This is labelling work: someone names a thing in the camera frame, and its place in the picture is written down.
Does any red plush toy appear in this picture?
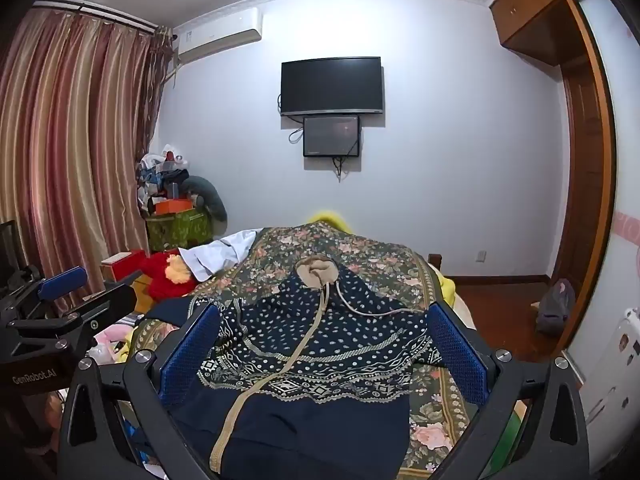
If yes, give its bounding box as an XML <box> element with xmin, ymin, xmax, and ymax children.
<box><xmin>139</xmin><ymin>252</ymin><xmax>198</xmax><ymax>302</ymax></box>

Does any curtain rail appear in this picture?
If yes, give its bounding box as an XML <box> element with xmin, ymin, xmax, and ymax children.
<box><xmin>32</xmin><ymin>0</ymin><xmax>173</xmax><ymax>36</ymax></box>

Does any white air conditioner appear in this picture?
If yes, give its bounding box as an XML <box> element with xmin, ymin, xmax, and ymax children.
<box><xmin>174</xmin><ymin>7</ymin><xmax>263</xmax><ymax>65</ymax></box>

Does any small black wall monitor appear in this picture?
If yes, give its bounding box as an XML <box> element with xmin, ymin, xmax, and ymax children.
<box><xmin>302</xmin><ymin>115</ymin><xmax>362</xmax><ymax>158</ymax></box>

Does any pile of household clutter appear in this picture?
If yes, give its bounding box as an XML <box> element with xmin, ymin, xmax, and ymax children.
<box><xmin>136</xmin><ymin>144</ymin><xmax>191</xmax><ymax>211</ymax></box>

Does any red box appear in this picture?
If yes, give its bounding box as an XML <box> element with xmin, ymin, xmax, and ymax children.
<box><xmin>100</xmin><ymin>250</ymin><xmax>146</xmax><ymax>283</ymax></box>

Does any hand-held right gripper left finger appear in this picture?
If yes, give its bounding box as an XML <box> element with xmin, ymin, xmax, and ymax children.
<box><xmin>59</xmin><ymin>302</ymin><xmax>223</xmax><ymax>480</ymax></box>

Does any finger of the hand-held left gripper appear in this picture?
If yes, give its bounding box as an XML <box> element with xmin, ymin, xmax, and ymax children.
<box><xmin>20</xmin><ymin>266</ymin><xmax>88</xmax><ymax>311</ymax></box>
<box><xmin>62</xmin><ymin>282</ymin><xmax>137</xmax><ymax>348</ymax></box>

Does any green cloth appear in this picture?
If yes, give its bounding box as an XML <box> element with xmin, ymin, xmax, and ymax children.
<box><xmin>487</xmin><ymin>395</ymin><xmax>526</xmax><ymax>471</ymax></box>

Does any pink plush toy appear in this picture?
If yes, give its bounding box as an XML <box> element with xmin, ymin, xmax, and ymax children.
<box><xmin>90</xmin><ymin>324</ymin><xmax>135</xmax><ymax>367</ymax></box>

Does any navy patterned hooded sweater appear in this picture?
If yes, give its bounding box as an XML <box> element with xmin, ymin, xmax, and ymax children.
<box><xmin>145</xmin><ymin>256</ymin><xmax>451</xmax><ymax>480</ymax></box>

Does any white wardrobe sliding door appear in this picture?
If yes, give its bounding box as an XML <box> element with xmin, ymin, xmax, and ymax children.
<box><xmin>580</xmin><ymin>0</ymin><xmax>640</xmax><ymax>381</ymax></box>

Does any white shirt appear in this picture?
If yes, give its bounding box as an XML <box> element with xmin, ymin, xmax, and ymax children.
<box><xmin>179</xmin><ymin>228</ymin><xmax>263</xmax><ymax>283</ymax></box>

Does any grey bag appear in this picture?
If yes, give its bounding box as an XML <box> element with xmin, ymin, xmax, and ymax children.
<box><xmin>536</xmin><ymin>278</ymin><xmax>576</xmax><ymax>338</ymax></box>

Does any grey pillow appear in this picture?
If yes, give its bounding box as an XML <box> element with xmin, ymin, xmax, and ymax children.
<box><xmin>181</xmin><ymin>175</ymin><xmax>229</xmax><ymax>224</ymax></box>

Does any floral blanket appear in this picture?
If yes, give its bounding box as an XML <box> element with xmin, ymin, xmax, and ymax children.
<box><xmin>120</xmin><ymin>225</ymin><xmax>496</xmax><ymax>480</ymax></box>

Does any wooden door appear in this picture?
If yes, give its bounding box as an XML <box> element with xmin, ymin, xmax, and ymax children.
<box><xmin>550</xmin><ymin>0</ymin><xmax>618</xmax><ymax>361</ymax></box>

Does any wooden board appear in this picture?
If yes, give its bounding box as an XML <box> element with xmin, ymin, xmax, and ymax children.
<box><xmin>131</xmin><ymin>271</ymin><xmax>161</xmax><ymax>318</ymax></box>

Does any striped curtain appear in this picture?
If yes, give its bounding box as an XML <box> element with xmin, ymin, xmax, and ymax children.
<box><xmin>0</xmin><ymin>7</ymin><xmax>173</xmax><ymax>306</ymax></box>

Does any black wall television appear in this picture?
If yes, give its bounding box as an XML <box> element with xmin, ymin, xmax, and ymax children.
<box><xmin>280</xmin><ymin>56</ymin><xmax>384</xmax><ymax>117</ymax></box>

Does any wooden overhead cabinet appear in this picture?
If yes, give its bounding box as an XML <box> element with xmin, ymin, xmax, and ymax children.
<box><xmin>489</xmin><ymin>0</ymin><xmax>593</xmax><ymax>66</ymax></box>

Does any orange box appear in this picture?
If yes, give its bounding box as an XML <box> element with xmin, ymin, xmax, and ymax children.
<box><xmin>154</xmin><ymin>199</ymin><xmax>195</xmax><ymax>217</ymax></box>

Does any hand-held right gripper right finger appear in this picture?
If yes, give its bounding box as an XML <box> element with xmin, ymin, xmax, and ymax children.
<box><xmin>427</xmin><ymin>301</ymin><xmax>588</xmax><ymax>480</ymax></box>

